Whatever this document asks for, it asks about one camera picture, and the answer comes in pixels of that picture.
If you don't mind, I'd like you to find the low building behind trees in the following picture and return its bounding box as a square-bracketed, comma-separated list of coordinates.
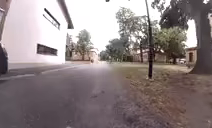
[129, 49, 169, 64]

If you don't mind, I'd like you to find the large thick-trunked tree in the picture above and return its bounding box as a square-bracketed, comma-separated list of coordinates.
[151, 0, 212, 75]

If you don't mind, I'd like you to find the small tan building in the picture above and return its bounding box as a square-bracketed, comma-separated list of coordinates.
[184, 46, 199, 65]

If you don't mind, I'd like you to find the dry grass verge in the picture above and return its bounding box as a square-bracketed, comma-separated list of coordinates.
[109, 62, 212, 128]

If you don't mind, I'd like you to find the pale kerb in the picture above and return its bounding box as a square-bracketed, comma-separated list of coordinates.
[0, 64, 86, 80]

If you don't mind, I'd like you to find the grey pavement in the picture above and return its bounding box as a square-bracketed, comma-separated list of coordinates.
[7, 62, 77, 77]

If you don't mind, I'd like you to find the white building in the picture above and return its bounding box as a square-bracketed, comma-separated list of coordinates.
[0, 0, 75, 65]

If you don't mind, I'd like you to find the group of green trees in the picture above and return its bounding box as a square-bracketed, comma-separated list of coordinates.
[99, 6, 189, 65]

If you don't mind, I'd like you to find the grey asphalt road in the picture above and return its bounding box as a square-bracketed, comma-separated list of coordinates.
[0, 62, 182, 128]

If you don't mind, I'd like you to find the green tree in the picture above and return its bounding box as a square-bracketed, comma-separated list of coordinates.
[74, 28, 95, 62]

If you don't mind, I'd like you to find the dark pole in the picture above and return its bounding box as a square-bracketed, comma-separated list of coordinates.
[143, 0, 155, 81]

